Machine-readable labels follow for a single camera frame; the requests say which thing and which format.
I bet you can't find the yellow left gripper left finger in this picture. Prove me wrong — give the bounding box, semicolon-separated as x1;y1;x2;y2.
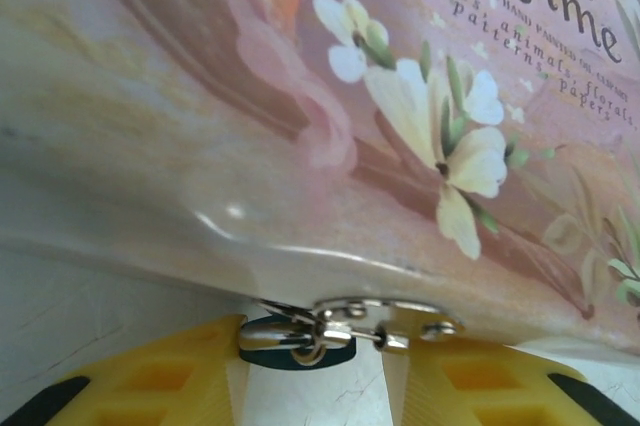
0;314;250;426

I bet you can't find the silver metal clasp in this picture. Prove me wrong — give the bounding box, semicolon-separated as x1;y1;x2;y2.
237;298;357;372

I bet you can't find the pink floral tin box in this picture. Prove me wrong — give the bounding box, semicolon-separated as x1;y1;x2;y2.
0;0;640;362

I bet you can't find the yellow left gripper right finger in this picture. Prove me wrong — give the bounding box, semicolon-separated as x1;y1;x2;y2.
382;340;640;426

